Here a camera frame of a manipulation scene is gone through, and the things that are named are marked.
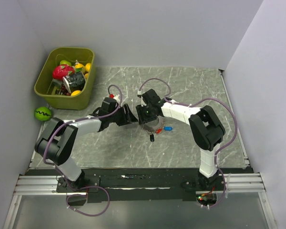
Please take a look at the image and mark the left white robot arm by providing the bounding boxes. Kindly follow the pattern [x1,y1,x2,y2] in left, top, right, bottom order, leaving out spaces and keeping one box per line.
[34,97,138,192]

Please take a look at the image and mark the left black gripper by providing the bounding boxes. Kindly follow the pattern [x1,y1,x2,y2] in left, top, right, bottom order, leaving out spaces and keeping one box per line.
[108,104,138,126]

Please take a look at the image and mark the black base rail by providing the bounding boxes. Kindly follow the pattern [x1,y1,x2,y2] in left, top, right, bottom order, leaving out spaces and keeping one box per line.
[56,168,224,203]

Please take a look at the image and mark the yellow lemon toy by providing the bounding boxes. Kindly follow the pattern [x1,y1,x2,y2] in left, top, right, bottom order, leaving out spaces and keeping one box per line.
[85,63,92,73]

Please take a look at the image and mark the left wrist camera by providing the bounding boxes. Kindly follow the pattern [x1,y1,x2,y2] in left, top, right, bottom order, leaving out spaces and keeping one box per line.
[109,94,121,104]

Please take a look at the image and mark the blue tag key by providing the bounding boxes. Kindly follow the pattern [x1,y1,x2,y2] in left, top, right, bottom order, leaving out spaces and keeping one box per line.
[163,126,173,131]

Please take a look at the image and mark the green watermelon ball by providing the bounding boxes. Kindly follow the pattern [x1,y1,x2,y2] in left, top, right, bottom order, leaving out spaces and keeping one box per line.
[34,106,52,121]

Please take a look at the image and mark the olive green plastic bin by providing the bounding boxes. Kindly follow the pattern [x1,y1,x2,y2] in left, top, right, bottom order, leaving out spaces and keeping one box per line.
[34,47,96,110]

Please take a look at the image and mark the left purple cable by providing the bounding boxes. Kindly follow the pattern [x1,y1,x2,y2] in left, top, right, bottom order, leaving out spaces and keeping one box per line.
[42,84,123,217]

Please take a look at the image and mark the black cup in bin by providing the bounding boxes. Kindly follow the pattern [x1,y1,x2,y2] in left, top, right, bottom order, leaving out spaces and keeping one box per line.
[63,72,86,92]

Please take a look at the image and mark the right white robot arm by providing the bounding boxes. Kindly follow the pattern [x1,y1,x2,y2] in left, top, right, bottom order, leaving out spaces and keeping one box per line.
[136,89,225,190]

